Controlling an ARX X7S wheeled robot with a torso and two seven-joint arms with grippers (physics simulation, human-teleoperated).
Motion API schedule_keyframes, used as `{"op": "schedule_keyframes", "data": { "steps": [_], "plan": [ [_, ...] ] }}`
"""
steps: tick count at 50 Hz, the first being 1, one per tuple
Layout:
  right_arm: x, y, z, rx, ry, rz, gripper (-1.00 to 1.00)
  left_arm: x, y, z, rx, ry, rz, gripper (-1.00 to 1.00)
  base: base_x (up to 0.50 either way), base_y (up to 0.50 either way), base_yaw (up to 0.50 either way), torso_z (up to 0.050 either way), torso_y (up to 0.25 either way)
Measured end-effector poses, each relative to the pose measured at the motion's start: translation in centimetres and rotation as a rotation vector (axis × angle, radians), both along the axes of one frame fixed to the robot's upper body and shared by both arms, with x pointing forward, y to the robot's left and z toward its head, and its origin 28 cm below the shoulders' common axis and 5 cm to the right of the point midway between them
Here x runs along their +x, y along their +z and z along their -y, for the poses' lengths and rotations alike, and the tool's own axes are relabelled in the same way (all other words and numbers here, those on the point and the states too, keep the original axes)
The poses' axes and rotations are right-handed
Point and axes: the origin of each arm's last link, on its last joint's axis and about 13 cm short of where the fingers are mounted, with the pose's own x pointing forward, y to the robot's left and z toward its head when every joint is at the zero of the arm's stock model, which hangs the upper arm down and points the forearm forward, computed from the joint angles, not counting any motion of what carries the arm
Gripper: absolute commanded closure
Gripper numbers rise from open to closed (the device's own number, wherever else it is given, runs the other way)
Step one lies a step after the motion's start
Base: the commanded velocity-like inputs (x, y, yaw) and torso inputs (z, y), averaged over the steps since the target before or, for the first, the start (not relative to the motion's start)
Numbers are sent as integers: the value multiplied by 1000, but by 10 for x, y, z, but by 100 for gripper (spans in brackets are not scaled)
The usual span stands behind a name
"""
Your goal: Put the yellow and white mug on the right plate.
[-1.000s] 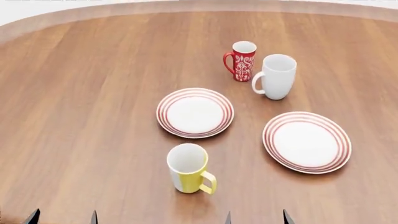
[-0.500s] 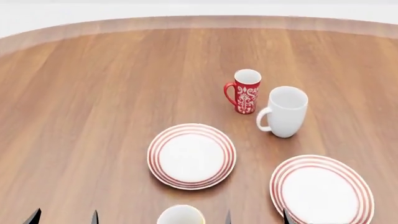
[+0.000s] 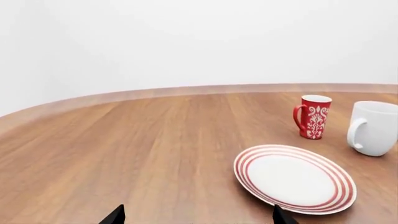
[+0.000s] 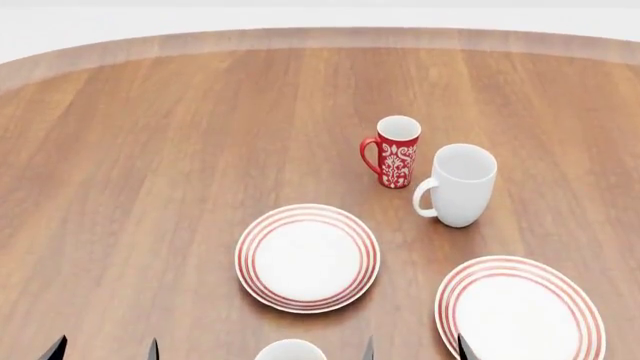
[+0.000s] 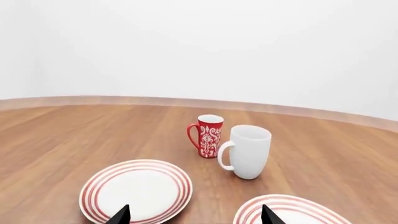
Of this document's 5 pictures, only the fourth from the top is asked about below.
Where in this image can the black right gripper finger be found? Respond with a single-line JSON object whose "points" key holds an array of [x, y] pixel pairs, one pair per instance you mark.
{"points": [[369, 350], [466, 350]]}

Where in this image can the red patterned tall mug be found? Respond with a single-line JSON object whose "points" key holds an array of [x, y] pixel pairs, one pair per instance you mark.
{"points": [[397, 161]]}

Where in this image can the red-striped white plate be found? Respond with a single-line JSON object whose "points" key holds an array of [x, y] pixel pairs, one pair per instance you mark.
{"points": [[520, 315], [307, 258]]}

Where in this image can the plain white mug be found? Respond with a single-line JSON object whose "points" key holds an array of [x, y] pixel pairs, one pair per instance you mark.
{"points": [[462, 191]]}

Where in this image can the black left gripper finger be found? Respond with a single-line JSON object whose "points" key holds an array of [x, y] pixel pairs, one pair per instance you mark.
{"points": [[54, 350], [153, 351]]}

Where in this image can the yellow and white mug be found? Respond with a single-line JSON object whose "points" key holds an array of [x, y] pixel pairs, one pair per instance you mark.
{"points": [[290, 351]]}

